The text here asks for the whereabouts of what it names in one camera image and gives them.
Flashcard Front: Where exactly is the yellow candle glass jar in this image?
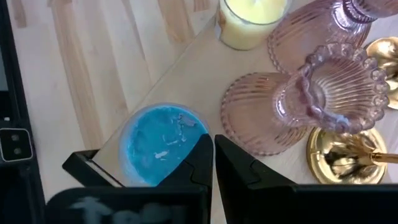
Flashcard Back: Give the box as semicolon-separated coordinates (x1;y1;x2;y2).
216;0;292;51

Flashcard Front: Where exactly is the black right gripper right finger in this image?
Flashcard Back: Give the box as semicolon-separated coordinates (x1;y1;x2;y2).
214;134;398;224

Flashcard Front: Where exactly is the pink ribbed glass candle holder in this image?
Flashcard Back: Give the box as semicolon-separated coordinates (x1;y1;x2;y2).
266;0;398;75
220;42;390;157

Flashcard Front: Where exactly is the gold candlestick holder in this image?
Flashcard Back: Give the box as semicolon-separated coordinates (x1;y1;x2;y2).
306;126;398;185
364;36;398;110

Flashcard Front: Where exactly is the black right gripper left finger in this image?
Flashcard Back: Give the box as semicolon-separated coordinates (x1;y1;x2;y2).
45;133;215;224

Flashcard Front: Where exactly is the blue candle glass jar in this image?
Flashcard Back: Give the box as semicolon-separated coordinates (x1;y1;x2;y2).
118;102;212;187

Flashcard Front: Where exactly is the small black camera box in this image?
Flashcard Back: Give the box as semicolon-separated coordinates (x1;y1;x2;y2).
0;128;34;162

